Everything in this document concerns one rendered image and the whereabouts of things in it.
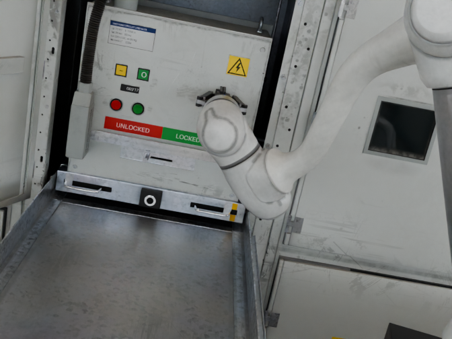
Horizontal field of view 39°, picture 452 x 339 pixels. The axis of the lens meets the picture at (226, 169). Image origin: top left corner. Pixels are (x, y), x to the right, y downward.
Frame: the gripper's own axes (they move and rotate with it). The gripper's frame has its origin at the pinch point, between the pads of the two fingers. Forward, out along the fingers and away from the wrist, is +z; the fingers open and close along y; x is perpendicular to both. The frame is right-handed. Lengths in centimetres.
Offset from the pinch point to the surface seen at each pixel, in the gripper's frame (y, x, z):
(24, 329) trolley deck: -30, -38, -62
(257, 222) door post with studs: 16.9, -34.0, -0.5
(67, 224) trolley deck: -33, -38, -14
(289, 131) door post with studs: 19.7, -6.4, -0.4
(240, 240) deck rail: 12.5, -38.0, -6.0
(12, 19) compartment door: -54, 10, -8
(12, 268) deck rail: -39, -38, -41
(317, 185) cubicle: 30.5, -19.5, -2.4
